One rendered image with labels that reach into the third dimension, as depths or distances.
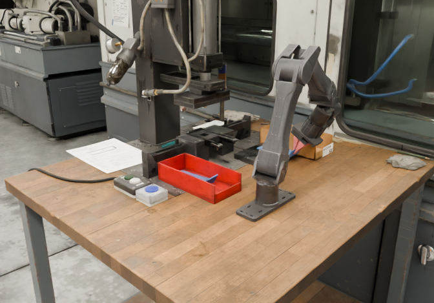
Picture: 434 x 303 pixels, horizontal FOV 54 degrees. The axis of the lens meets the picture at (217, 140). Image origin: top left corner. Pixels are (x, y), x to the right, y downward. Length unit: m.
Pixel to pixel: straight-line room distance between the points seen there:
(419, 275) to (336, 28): 1.05
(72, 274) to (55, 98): 2.35
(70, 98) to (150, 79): 2.99
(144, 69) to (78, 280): 1.32
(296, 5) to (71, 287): 1.81
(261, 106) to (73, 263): 1.40
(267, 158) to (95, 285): 1.52
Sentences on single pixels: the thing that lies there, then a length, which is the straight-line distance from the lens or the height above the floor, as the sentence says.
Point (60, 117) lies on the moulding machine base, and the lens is 4.57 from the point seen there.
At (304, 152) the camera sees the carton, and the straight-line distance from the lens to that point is 1.57.
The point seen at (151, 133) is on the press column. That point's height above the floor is 0.95.
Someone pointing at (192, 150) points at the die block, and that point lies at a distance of 1.46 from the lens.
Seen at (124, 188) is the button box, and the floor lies 0.92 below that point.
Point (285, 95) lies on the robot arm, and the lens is 1.16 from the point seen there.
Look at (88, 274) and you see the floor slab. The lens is 2.55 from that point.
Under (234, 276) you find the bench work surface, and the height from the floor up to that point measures 0.90.
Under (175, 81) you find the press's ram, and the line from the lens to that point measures 1.54.
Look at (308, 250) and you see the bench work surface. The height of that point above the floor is 0.90.
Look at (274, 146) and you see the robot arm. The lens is 1.15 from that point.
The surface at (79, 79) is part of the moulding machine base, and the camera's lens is 4.59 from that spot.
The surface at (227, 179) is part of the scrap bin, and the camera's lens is 1.31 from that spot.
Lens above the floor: 1.47
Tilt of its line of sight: 19 degrees down
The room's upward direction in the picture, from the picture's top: straight up
